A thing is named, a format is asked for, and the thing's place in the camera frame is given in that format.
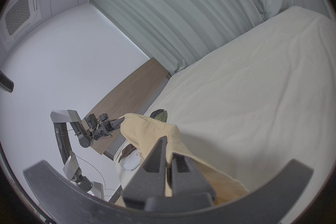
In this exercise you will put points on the white ceiling air conditioner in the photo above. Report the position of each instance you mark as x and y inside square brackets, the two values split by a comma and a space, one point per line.
[21, 13]

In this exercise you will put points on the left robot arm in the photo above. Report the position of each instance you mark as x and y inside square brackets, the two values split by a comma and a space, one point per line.
[64, 115]

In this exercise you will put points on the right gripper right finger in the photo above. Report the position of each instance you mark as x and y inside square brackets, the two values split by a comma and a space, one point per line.
[189, 183]

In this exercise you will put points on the tan shorts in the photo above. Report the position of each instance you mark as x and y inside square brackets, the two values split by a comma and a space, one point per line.
[157, 133]

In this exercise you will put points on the black garment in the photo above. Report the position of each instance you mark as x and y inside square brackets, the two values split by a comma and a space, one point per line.
[156, 112]

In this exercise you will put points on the green garment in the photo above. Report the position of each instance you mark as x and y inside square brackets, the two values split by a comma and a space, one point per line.
[162, 116]

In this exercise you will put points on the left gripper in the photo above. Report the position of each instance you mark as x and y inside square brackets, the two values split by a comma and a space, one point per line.
[112, 125]

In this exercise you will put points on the brown garment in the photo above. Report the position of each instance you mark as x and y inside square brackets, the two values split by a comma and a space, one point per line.
[128, 150]

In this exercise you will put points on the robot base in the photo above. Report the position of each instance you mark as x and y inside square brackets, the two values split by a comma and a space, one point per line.
[96, 190]

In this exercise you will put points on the white garment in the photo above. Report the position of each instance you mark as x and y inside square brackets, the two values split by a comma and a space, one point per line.
[131, 164]

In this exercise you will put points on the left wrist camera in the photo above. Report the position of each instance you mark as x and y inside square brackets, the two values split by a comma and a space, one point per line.
[104, 116]

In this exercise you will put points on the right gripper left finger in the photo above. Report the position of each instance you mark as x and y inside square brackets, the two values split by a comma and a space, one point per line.
[154, 181]

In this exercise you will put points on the bed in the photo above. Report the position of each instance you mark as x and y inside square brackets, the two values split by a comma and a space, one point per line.
[249, 86]

